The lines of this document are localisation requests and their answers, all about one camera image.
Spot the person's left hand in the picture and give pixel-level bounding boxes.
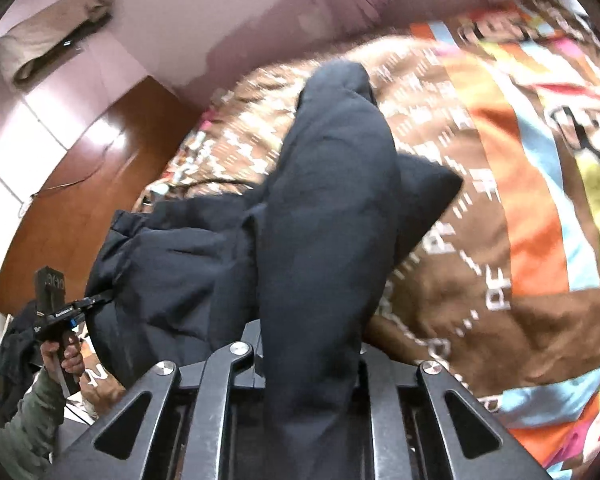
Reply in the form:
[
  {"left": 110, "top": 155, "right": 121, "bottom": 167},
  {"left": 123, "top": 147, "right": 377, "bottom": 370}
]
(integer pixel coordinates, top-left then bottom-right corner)
[{"left": 40, "top": 335, "right": 87, "bottom": 387}]

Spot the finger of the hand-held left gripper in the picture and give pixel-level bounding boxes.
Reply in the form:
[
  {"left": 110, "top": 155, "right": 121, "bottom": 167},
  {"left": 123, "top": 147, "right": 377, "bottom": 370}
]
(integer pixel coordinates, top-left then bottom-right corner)
[{"left": 78, "top": 291, "right": 116, "bottom": 312}]

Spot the black cable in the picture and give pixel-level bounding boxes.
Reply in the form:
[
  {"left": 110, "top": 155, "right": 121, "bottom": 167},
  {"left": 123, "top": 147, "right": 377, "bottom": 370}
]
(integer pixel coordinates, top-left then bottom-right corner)
[{"left": 39, "top": 131, "right": 128, "bottom": 195}]

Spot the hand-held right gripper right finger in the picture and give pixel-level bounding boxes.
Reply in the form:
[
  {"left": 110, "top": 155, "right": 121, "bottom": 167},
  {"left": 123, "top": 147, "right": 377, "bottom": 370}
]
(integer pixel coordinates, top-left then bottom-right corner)
[{"left": 340, "top": 344, "right": 552, "bottom": 480}]

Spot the wooden headboard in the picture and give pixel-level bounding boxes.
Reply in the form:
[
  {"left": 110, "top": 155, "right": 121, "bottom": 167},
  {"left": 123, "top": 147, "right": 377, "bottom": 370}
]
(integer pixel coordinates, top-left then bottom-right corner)
[{"left": 0, "top": 76, "right": 201, "bottom": 318}]

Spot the black padded jacket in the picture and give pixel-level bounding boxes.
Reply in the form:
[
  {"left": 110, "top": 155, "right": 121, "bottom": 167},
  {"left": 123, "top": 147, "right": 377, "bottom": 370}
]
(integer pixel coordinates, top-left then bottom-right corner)
[{"left": 85, "top": 60, "right": 465, "bottom": 480}]

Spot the colourful printed blanket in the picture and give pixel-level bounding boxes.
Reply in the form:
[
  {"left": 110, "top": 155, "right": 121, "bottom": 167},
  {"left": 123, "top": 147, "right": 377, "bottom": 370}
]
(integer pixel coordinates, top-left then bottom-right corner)
[{"left": 65, "top": 0, "right": 600, "bottom": 480}]

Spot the cloth covered air conditioner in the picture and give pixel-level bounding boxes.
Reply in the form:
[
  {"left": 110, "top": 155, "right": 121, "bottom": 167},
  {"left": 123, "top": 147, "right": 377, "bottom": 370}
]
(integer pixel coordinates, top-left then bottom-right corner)
[{"left": 0, "top": 0, "right": 115, "bottom": 87}]

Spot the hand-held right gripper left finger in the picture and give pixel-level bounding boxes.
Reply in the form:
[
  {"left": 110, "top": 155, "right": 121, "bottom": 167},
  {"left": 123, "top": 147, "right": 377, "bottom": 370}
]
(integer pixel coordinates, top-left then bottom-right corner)
[{"left": 47, "top": 320, "right": 277, "bottom": 480}]

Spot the dark cloth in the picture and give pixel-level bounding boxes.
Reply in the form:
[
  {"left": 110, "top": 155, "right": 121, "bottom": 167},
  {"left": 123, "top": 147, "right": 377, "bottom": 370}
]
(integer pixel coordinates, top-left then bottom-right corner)
[{"left": 0, "top": 301, "right": 48, "bottom": 413}]

